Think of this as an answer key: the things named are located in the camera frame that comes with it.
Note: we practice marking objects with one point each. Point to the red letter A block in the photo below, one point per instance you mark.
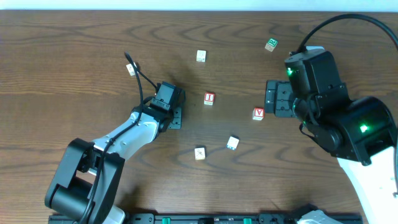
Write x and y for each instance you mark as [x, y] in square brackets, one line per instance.
[258, 114]

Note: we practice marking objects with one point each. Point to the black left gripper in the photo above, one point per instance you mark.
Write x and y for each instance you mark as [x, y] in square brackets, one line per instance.
[176, 117]

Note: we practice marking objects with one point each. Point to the green letter R block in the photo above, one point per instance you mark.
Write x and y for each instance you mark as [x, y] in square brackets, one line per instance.
[271, 44]

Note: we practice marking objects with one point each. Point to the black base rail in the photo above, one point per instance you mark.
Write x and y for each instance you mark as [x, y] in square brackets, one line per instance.
[262, 218]

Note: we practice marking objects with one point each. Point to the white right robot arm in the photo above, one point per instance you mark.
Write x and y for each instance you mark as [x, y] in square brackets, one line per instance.
[361, 134]

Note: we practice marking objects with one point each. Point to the red letter I block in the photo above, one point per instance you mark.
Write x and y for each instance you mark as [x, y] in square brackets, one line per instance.
[209, 98]

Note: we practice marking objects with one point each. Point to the blue edged white block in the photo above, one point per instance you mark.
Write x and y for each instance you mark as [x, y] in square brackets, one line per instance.
[232, 143]

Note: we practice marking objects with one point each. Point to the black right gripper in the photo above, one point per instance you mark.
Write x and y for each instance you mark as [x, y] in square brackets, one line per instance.
[278, 99]

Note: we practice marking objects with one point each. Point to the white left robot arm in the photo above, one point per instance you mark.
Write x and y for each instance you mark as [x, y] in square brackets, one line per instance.
[87, 178]

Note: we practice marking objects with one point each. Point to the plain wooden picture block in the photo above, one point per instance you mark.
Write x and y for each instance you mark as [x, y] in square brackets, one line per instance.
[201, 56]

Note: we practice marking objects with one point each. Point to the blue number 2 block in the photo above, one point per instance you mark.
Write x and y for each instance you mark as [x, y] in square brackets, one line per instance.
[132, 69]

